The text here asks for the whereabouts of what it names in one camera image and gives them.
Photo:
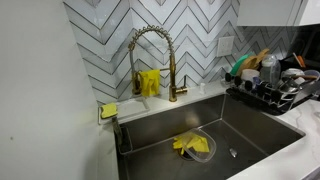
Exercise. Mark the black sink caddy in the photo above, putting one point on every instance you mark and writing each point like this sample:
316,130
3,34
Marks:
122,137

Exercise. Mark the yellow glove in sink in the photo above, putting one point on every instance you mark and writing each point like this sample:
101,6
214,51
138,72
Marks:
191,140

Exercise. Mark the sink drain stopper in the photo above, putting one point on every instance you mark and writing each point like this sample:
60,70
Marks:
233,152

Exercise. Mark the stainless steel sink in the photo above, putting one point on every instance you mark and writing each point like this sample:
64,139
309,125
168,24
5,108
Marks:
232,124

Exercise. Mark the yellow glove on faucet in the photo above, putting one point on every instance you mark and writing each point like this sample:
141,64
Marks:
150,82

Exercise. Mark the gold spring faucet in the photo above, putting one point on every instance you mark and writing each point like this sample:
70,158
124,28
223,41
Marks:
142,60

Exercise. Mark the small white bottle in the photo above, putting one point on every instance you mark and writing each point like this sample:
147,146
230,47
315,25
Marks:
202,88

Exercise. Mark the yellow green sponge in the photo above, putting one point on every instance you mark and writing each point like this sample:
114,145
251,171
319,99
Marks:
108,110

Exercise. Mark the white sponge tray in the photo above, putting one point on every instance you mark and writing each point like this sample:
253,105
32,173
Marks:
126,109

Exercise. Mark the clear plastic lid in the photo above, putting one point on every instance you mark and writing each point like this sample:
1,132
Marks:
201,157

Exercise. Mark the green plate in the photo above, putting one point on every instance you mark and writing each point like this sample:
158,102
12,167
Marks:
239,62

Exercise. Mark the white mug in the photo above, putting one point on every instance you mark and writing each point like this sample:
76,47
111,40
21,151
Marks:
249,74

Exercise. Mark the wooden bowls in rack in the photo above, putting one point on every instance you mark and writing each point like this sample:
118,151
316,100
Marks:
252,62

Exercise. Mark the clear plastic bottle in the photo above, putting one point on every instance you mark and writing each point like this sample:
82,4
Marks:
270,71

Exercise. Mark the metal dish rack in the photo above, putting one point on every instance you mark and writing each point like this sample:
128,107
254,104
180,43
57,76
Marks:
289,92

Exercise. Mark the white upper cabinet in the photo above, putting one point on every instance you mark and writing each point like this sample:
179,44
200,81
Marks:
278,12

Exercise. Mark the white wall outlet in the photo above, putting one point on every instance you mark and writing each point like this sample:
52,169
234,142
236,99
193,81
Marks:
225,45

